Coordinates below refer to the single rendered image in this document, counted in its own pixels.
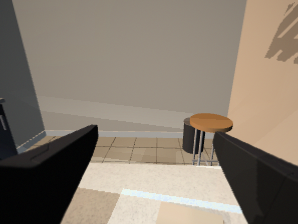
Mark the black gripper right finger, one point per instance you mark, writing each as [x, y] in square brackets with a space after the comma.
[265, 186]

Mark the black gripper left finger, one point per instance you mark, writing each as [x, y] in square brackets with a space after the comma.
[37, 186]

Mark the flat tan slab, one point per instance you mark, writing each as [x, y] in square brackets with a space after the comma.
[175, 214]

